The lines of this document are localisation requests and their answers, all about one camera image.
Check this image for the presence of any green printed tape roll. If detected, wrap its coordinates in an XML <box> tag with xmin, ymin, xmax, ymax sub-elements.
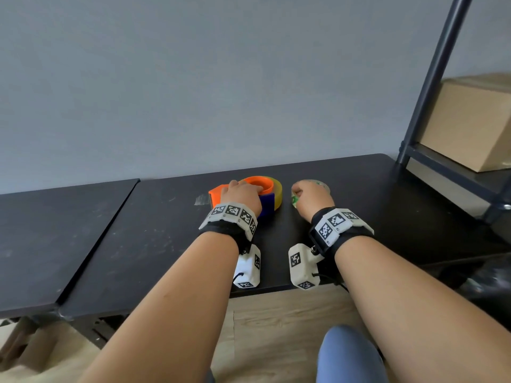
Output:
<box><xmin>291</xmin><ymin>179</ymin><xmax>331</xmax><ymax>208</ymax></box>

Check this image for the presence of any person's left forearm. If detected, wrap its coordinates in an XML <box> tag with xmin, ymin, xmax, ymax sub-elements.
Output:
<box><xmin>78</xmin><ymin>231</ymin><xmax>240</xmax><ymax>383</ymax></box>

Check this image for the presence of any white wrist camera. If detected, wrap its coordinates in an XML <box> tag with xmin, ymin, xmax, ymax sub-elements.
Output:
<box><xmin>288</xmin><ymin>243</ymin><xmax>325</xmax><ymax>290</ymax></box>
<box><xmin>233</xmin><ymin>244</ymin><xmax>261</xmax><ymax>289</ymax></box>

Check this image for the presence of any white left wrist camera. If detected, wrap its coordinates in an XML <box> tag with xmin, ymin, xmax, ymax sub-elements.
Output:
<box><xmin>233</xmin><ymin>244</ymin><xmax>261</xmax><ymax>289</ymax></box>

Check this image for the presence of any person's left hand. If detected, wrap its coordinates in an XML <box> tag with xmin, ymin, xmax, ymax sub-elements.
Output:
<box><xmin>218</xmin><ymin>180</ymin><xmax>264</xmax><ymax>215</ymax></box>

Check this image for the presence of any person's right forearm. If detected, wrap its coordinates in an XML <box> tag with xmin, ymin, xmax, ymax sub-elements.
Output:
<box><xmin>333</xmin><ymin>236</ymin><xmax>511</xmax><ymax>383</ymax></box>

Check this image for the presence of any person's right leg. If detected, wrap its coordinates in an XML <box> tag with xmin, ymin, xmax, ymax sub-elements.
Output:
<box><xmin>316</xmin><ymin>324</ymin><xmax>390</xmax><ymax>383</ymax></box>

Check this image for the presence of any brown cardboard piece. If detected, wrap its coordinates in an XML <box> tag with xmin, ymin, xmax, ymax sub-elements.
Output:
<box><xmin>0</xmin><ymin>317</ymin><xmax>61</xmax><ymax>373</ymax></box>

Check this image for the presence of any right wristband with markers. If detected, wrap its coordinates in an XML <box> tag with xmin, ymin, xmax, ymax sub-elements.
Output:
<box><xmin>308</xmin><ymin>207</ymin><xmax>375</xmax><ymax>260</ymax></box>

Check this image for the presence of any black metal shelf frame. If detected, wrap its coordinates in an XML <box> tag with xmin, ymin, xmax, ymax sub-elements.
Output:
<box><xmin>396</xmin><ymin>0</ymin><xmax>511</xmax><ymax>224</ymax></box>

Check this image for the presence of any orange and blue tape dispenser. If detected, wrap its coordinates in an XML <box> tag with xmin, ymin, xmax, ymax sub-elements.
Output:
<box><xmin>208</xmin><ymin>176</ymin><xmax>282</xmax><ymax>219</ymax></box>

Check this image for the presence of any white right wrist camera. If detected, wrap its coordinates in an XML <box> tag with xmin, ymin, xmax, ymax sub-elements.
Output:
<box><xmin>288</xmin><ymin>243</ymin><xmax>325</xmax><ymax>290</ymax></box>

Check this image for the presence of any wristband with markers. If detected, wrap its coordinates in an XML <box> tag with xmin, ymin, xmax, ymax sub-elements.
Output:
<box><xmin>308</xmin><ymin>207</ymin><xmax>375</xmax><ymax>260</ymax></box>
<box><xmin>198</xmin><ymin>202</ymin><xmax>259</xmax><ymax>254</ymax></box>

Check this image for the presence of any left wristband with markers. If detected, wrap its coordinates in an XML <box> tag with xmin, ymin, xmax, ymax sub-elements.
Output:
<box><xmin>198</xmin><ymin>202</ymin><xmax>259</xmax><ymax>254</ymax></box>

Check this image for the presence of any cardboard box on shelf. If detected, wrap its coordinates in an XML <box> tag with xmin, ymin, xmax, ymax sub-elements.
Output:
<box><xmin>419</xmin><ymin>73</ymin><xmax>511</xmax><ymax>173</ymax></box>

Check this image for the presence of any black plastic bag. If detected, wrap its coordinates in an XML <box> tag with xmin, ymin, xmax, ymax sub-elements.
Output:
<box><xmin>457</xmin><ymin>255</ymin><xmax>511</xmax><ymax>331</ymax></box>

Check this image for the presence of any person's right hand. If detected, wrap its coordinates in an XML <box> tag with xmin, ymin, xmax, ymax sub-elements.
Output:
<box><xmin>291</xmin><ymin>180</ymin><xmax>335</xmax><ymax>224</ymax></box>

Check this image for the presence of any yellow tape roll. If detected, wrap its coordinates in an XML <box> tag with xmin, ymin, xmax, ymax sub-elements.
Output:
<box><xmin>255</xmin><ymin>176</ymin><xmax>283</xmax><ymax>212</ymax></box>

